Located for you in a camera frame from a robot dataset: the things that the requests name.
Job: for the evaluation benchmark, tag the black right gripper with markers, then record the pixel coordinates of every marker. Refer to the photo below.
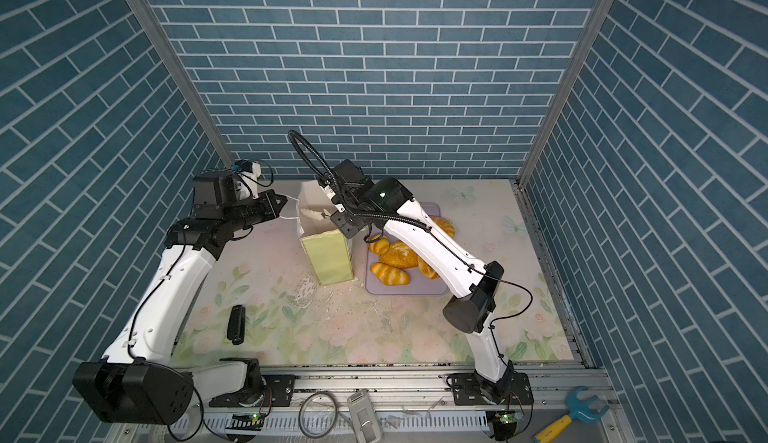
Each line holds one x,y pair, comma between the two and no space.
339,220

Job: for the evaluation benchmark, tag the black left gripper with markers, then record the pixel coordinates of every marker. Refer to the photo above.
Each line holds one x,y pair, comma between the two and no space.
270,211

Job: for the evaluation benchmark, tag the white paper gift bag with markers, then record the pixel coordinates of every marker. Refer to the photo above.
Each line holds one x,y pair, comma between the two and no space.
328,252

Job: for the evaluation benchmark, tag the small round striped bun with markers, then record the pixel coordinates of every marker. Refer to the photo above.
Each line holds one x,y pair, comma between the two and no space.
380,246

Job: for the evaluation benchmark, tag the glazed donut bread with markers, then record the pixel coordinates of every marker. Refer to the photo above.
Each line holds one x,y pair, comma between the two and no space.
426,270

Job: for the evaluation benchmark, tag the braided ring bread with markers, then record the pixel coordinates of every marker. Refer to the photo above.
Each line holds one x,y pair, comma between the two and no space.
445,225

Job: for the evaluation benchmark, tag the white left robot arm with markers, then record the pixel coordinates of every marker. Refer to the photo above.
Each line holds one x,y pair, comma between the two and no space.
133,382

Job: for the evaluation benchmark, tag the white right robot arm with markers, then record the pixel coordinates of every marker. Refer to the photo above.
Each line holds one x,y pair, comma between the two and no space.
388,205

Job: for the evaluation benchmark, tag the oval seeded loaf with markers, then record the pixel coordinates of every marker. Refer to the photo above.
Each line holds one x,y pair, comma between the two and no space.
400,256

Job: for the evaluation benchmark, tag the striped long bun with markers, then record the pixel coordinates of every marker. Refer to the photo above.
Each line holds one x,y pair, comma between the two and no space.
389,275

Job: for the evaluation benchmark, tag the lavender plastic tray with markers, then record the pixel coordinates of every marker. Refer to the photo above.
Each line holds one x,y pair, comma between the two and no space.
418,286

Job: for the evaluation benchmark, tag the black small remote box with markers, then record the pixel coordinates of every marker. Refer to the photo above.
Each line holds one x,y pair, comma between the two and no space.
236,327

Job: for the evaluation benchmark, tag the grey handheld device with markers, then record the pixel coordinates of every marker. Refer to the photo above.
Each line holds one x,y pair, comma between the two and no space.
364,421

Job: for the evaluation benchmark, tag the blue yellow toy wrench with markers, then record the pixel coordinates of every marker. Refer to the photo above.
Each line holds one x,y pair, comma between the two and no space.
579,410

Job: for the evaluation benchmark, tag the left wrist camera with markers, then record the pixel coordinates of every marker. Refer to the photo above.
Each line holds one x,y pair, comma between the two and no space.
248,169

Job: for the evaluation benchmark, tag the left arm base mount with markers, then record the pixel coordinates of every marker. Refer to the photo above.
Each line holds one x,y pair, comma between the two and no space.
268,391

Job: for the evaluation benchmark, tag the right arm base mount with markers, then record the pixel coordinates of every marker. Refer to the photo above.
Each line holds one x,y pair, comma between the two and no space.
470,389

